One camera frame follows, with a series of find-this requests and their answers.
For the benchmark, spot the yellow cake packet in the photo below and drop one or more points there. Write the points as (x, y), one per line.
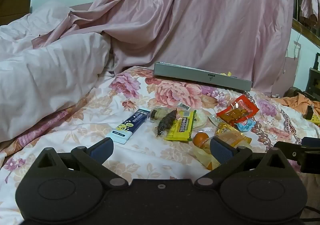
(232, 137)

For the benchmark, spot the grey cardboard box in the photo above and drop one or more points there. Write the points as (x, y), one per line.
(187, 74)

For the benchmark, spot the red snack packet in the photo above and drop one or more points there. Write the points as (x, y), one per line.
(237, 111)

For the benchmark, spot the blue tube packet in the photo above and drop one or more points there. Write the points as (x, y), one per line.
(127, 126)

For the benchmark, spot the orange ball snack packet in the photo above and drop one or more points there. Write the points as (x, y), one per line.
(201, 139)

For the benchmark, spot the pink hanging sheet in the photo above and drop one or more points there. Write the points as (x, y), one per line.
(286, 74)

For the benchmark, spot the orange cloth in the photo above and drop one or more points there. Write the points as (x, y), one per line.
(292, 104)

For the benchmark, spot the small blue white packet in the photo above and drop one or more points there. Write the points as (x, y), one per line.
(246, 124)

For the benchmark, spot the floral bedsheet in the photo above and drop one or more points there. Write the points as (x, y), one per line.
(140, 154)

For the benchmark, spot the wooden window frame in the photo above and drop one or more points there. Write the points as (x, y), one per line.
(303, 26)

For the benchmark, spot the brown bag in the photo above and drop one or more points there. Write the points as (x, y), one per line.
(298, 91)

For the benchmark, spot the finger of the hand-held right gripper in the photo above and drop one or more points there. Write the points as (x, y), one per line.
(292, 151)
(311, 141)

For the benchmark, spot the dark seaweed snack packet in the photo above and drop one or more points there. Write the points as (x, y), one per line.
(166, 122)

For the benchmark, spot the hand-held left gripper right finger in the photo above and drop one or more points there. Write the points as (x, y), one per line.
(222, 152)

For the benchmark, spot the black stand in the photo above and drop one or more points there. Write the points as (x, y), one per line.
(315, 77)

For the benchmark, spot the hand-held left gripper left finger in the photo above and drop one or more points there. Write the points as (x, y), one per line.
(101, 151)

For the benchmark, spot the yellow crumpled wrapper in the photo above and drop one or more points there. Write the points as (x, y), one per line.
(226, 74)

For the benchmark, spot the round rice cracker packet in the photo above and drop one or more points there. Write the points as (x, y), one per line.
(203, 119)

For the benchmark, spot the yellow snack packet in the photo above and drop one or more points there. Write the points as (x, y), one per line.
(183, 127)

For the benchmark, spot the wooden headboard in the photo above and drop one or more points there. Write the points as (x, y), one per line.
(13, 9)

